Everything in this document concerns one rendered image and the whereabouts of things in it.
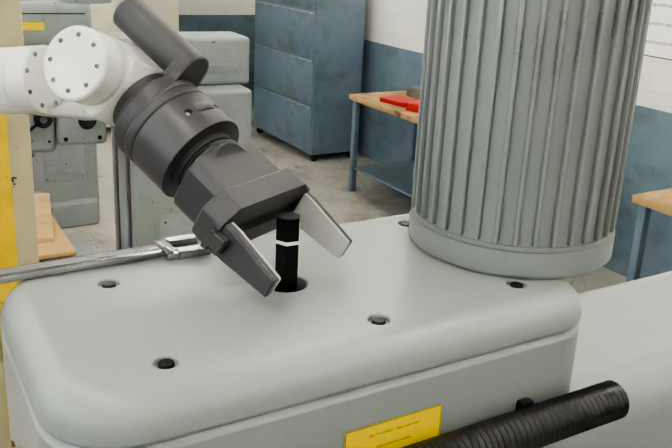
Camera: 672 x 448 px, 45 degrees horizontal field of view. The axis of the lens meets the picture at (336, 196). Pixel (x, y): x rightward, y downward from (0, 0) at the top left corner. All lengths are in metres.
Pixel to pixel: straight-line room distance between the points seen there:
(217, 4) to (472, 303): 9.76
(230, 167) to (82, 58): 0.16
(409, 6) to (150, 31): 7.05
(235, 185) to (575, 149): 0.29
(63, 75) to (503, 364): 0.44
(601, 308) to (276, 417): 0.55
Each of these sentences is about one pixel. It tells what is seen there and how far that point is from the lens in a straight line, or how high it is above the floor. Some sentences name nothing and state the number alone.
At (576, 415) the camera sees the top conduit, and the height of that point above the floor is 1.80.
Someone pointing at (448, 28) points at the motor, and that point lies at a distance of 0.72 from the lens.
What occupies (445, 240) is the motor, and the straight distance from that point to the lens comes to 0.75.
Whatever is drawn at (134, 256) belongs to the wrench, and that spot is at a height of 1.90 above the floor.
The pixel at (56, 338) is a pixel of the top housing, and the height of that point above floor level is 1.89.
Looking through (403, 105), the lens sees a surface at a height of 0.90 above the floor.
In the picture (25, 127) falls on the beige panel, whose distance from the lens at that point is 2.37.
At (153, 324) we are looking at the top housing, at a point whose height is 1.89.
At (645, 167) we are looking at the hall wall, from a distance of 5.81.
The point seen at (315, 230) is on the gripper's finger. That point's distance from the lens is 0.72.
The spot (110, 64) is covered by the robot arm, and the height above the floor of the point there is 2.06.
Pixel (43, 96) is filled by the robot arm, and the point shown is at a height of 2.02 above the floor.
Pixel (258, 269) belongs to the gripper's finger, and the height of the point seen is 1.93.
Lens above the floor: 2.17
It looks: 18 degrees down
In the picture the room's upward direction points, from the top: 3 degrees clockwise
